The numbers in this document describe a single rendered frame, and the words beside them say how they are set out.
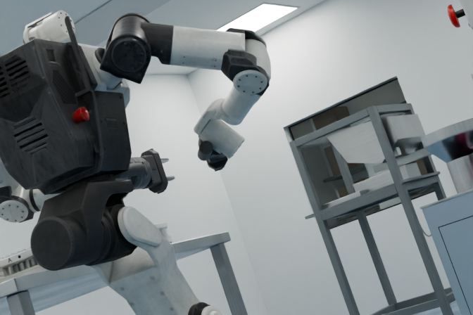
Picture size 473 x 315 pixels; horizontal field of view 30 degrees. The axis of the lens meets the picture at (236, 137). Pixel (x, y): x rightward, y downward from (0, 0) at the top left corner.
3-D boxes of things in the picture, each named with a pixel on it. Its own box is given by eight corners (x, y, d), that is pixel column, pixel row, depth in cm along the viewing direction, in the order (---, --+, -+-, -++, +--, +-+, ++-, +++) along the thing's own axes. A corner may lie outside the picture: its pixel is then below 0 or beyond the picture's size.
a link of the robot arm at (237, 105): (248, 99, 221) (283, 48, 207) (248, 129, 214) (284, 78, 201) (209, 86, 217) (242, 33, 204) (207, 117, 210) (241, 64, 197)
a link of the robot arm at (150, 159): (136, 155, 252) (108, 158, 242) (161, 144, 247) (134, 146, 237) (149, 197, 250) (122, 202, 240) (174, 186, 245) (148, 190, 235)
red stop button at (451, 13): (452, 27, 142) (443, 5, 143) (455, 31, 146) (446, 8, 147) (478, 16, 141) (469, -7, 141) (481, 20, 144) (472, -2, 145)
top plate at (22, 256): (-19, 275, 231) (-21, 267, 231) (31, 266, 254) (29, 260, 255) (60, 245, 224) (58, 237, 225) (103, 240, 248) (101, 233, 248)
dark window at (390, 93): (324, 233, 850) (286, 126, 867) (324, 233, 851) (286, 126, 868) (445, 189, 777) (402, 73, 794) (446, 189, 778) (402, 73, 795)
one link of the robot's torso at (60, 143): (103, 162, 181) (53, 3, 186) (-19, 215, 194) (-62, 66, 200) (174, 159, 208) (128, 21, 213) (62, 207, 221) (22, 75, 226)
